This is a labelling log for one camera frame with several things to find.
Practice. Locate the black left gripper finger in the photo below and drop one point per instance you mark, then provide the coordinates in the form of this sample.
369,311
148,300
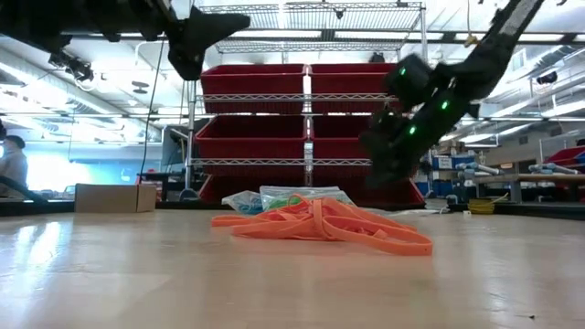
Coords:
196,36

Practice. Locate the person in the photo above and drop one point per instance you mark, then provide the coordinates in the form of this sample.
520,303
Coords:
13,164

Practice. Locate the black aluminium table frame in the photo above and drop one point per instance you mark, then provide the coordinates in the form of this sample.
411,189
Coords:
36,208

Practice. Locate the dark desk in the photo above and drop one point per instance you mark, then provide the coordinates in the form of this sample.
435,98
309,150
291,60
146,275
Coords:
157,176

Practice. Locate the yellow hanging tag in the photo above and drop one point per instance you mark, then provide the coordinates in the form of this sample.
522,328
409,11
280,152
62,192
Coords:
470,40

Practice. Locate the wooden workbench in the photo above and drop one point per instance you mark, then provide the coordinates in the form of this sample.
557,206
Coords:
525,179

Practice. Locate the black slanted bar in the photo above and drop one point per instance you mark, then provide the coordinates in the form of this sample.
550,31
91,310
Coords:
23,192

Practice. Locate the red plastic bin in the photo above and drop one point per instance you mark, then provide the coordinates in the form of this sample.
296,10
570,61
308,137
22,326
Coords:
228,183
347,82
251,84
251,141
402,195
338,141

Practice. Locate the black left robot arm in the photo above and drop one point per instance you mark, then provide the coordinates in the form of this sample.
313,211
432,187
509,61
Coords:
45,18

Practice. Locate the green rubber band bunch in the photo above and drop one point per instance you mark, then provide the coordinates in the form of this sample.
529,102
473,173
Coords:
282,203

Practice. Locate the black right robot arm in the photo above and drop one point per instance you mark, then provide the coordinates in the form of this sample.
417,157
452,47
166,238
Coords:
480,59

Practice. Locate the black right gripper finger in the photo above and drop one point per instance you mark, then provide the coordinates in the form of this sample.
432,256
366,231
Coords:
386,174

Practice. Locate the orange rubber band pile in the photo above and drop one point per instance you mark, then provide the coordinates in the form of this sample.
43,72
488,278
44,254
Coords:
320,224

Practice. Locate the blue storage bins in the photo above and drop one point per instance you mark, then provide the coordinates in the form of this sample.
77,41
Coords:
445,162

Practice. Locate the small brown cardboard box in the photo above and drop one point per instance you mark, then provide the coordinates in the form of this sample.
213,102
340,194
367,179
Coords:
114,198

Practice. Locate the black ceiling-mounted device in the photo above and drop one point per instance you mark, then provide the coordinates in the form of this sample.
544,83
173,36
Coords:
71,64
546,77

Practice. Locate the distant cardboard box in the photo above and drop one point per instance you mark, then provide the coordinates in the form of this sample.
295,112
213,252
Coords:
450,147

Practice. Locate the blue rubber band pile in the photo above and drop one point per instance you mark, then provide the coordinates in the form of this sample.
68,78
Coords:
250,208

